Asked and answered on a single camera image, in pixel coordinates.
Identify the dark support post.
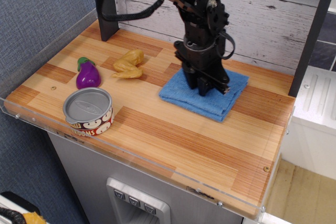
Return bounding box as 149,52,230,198
288,0,332,98
95,0,119,41

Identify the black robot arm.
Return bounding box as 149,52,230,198
170,0,235,96

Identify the purple toy eggplant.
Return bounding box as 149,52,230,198
76,57,101,89

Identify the dark right support post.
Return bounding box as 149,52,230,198
288,0,332,98

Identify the grey cabinet with dispenser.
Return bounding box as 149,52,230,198
49,133,243,223

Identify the dark left support post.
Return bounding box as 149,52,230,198
95,0,119,41

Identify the mushroom tin can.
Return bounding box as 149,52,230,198
63,88,114,136

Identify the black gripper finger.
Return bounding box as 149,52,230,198
182,62,199,89
197,77,230,96

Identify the black yellow object corner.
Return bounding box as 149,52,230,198
1,191,48,223

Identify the blue cloth napkin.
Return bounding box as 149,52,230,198
159,70,249,122

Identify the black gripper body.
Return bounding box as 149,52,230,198
174,40,229,85

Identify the yellow toy chicken wing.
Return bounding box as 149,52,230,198
111,49,144,79

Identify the white toy sink counter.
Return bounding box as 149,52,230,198
280,67,335,179

